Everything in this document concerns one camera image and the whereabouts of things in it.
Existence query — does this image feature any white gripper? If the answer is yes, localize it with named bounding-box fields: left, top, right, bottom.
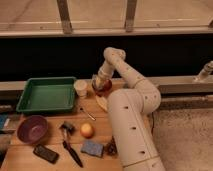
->
left=95, top=68, right=112, bottom=88

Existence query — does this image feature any red bowl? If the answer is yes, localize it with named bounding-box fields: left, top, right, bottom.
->
left=92, top=80, right=112, bottom=97

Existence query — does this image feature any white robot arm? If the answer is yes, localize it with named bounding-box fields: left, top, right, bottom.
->
left=93, top=47, right=166, bottom=171

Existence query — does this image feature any purple bowl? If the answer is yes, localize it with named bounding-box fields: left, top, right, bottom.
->
left=17, top=115, right=48, bottom=144

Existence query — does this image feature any white paper cup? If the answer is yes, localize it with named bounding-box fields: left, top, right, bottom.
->
left=74, top=80, right=88, bottom=97

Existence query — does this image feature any metal spoon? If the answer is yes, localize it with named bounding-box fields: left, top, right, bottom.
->
left=80, top=107, right=96, bottom=121

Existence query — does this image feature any yellow apple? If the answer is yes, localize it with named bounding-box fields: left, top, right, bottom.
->
left=80, top=123, right=94, bottom=138

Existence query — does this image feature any green plastic tray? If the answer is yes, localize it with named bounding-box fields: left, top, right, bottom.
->
left=16, top=77, right=76, bottom=114

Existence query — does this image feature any brown pine cone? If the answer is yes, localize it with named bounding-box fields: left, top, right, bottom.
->
left=105, top=138, right=117, bottom=156

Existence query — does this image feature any blue sponge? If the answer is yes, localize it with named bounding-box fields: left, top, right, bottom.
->
left=81, top=140, right=104, bottom=157

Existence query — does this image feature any black rectangular phone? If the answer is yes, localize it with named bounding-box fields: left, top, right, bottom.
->
left=33, top=144, right=59, bottom=163

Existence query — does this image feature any blue object at edge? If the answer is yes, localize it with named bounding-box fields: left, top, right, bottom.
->
left=0, top=115, right=8, bottom=129

